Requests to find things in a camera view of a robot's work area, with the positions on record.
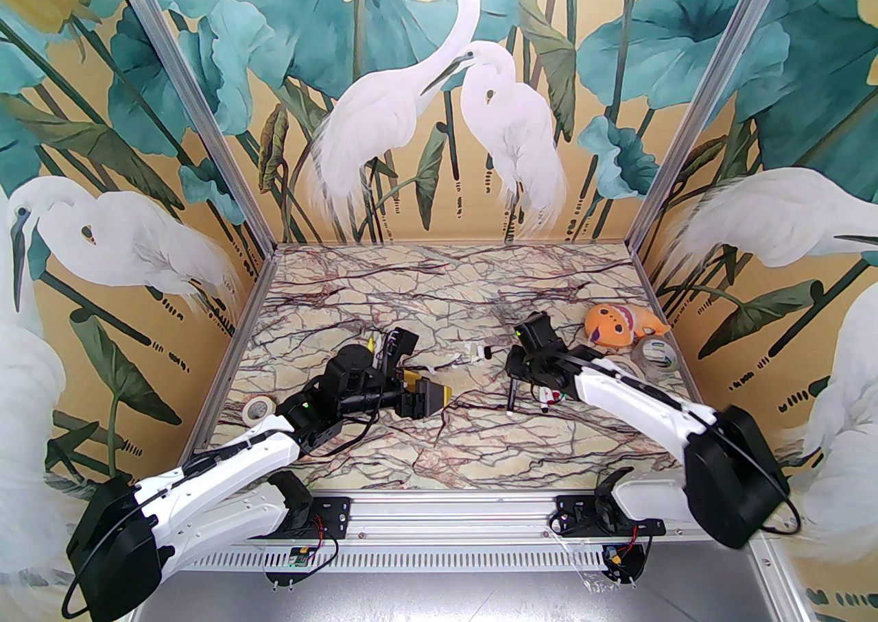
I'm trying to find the orange fish plush toy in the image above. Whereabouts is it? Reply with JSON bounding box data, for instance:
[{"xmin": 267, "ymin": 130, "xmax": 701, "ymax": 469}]
[{"xmin": 583, "ymin": 302, "xmax": 673, "ymax": 351}]

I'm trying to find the white tape roll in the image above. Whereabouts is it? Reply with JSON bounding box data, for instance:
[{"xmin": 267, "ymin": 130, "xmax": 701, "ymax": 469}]
[{"xmin": 241, "ymin": 396, "xmax": 276, "ymax": 429}]

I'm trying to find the clear tape roll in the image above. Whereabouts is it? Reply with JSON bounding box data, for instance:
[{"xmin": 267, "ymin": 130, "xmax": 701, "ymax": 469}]
[{"xmin": 632, "ymin": 335, "xmax": 680, "ymax": 374}]

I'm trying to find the perforated metal strip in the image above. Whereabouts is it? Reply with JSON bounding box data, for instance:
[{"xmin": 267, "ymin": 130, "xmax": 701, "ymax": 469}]
[{"xmin": 171, "ymin": 545, "xmax": 599, "ymax": 572}]

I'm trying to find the aluminium frame rail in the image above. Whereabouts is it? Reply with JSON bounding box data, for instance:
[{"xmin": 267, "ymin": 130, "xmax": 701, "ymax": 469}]
[{"xmin": 134, "ymin": 488, "xmax": 783, "ymax": 546}]

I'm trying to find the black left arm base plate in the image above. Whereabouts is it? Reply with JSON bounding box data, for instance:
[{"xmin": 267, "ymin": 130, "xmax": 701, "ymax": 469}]
[{"xmin": 295, "ymin": 494, "xmax": 352, "ymax": 541}]

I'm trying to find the aluminium side rail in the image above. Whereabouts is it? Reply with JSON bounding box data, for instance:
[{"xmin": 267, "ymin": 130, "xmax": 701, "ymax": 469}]
[
  {"xmin": 168, "ymin": 246, "xmax": 278, "ymax": 491},
  {"xmin": 630, "ymin": 246, "xmax": 741, "ymax": 488}
]

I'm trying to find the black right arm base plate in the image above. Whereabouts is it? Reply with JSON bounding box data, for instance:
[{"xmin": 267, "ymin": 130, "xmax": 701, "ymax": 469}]
[{"xmin": 553, "ymin": 494, "xmax": 667, "ymax": 539}]

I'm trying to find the aluminium frame post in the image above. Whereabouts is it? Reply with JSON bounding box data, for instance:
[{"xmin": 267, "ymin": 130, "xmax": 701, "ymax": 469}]
[
  {"xmin": 630, "ymin": 0, "xmax": 814, "ymax": 253},
  {"xmin": 89, "ymin": 0, "xmax": 276, "ymax": 248}
]

